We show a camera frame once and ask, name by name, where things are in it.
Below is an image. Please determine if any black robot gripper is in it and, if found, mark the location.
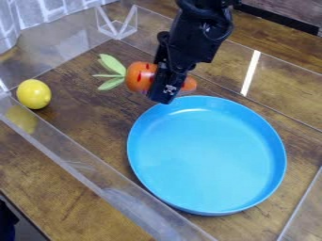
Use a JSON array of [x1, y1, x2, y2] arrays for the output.
[[146, 8, 232, 104]]

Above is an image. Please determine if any clear acrylic front barrier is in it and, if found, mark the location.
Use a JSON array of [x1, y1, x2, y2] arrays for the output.
[[0, 92, 217, 241]]

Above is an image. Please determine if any clear acrylic back barrier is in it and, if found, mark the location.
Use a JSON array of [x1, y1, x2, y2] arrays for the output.
[[0, 3, 322, 131]]

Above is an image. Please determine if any clear acrylic corner bracket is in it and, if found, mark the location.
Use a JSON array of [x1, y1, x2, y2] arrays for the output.
[[94, 6, 137, 40]]

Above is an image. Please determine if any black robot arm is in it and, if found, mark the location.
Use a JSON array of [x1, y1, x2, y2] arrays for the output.
[[146, 0, 241, 104]]

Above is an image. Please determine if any clear acrylic barrier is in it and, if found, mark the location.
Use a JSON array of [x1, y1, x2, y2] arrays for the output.
[[0, 3, 322, 131], [0, 92, 217, 241]]

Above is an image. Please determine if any orange toy carrot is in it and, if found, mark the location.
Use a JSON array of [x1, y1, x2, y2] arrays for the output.
[[92, 53, 198, 95]]

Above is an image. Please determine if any black cable loop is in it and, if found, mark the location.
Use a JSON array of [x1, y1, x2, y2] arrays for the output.
[[174, 0, 236, 41]]

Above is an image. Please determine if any blue round plastic tray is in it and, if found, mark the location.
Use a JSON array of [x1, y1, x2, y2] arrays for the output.
[[126, 96, 287, 216]]

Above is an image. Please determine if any yellow toy lemon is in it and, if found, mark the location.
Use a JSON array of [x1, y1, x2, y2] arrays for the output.
[[15, 79, 51, 109]]

